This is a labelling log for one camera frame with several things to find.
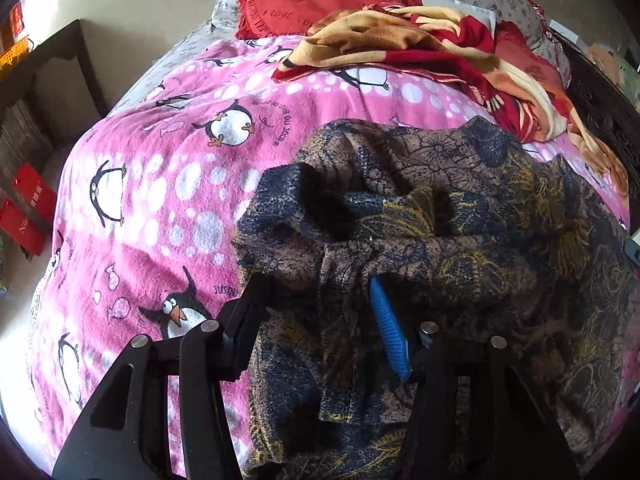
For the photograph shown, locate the dark carved wooden cabinet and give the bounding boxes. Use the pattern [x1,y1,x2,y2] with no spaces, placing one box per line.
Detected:
[547,20,640,161]

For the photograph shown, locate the orange and red blanket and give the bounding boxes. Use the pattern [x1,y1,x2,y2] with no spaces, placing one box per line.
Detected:
[270,4,631,201]

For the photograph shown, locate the red gift box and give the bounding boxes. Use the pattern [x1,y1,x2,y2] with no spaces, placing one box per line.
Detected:
[0,199,48,256]
[12,162,58,226]

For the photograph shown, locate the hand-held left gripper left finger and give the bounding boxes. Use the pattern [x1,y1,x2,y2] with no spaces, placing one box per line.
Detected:
[51,275,273,480]

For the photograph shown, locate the pink penguin print blanket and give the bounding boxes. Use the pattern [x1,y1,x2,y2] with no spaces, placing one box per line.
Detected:
[27,35,631,480]

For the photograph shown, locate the dark patterned knit garment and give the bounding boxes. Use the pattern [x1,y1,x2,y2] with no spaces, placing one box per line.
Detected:
[232,115,640,480]

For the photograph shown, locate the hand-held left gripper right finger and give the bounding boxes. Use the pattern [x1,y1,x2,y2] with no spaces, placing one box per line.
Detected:
[369,277,583,480]

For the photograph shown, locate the dark wooden side table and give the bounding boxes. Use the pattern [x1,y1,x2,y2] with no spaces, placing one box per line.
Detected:
[0,19,112,171]

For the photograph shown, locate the grey woven basket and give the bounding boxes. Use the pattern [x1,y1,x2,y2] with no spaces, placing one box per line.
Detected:
[0,97,53,181]

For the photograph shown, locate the white pillow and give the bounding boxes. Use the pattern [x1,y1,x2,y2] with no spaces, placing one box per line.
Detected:
[415,0,498,26]

